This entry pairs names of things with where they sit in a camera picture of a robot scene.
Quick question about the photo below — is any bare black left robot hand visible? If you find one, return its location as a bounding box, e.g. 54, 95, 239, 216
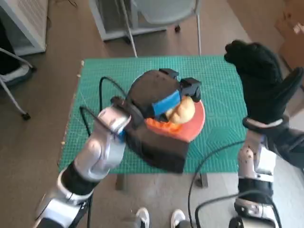
128, 68, 202, 122

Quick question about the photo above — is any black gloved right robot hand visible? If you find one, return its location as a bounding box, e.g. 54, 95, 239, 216
224, 39, 304, 124

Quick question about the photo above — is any round toy bread bun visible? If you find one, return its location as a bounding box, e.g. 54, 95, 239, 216
166, 96, 197, 124

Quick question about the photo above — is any pink bowl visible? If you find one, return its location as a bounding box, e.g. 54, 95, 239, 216
130, 75, 206, 143

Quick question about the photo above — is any large brown cardboard box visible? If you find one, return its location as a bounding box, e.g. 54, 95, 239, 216
279, 30, 304, 91

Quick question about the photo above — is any green cutting mat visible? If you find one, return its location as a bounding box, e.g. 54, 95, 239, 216
58, 56, 249, 174

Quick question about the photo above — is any flat cardboard box with tape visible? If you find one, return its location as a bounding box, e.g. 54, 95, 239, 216
274, 0, 304, 43

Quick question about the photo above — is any grey mesh chair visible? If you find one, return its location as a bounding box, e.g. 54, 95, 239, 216
123, 0, 202, 57

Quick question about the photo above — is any dark metal table leg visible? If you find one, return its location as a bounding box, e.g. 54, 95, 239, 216
193, 173, 209, 188
115, 173, 124, 190

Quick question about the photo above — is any person's foot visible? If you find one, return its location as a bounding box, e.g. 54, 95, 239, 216
0, 65, 33, 86

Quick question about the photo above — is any large white perforated cabinet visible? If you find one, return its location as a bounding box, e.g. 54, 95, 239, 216
0, 0, 48, 57

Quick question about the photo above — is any person's leg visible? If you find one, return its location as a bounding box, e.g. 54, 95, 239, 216
0, 19, 22, 74

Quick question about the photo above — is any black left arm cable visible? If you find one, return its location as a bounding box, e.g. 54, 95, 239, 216
79, 76, 133, 141

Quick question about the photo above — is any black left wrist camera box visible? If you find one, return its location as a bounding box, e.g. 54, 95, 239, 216
123, 118, 190, 174

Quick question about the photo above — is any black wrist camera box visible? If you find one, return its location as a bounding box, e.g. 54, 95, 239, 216
263, 118, 304, 171
123, 118, 190, 174

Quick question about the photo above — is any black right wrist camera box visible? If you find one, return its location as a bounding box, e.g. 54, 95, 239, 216
263, 118, 304, 171

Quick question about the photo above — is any looped black right arm cable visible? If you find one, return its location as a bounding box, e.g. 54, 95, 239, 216
196, 190, 283, 228

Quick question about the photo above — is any wheeled chair metal frame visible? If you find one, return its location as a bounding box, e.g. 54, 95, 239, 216
0, 47, 38, 121

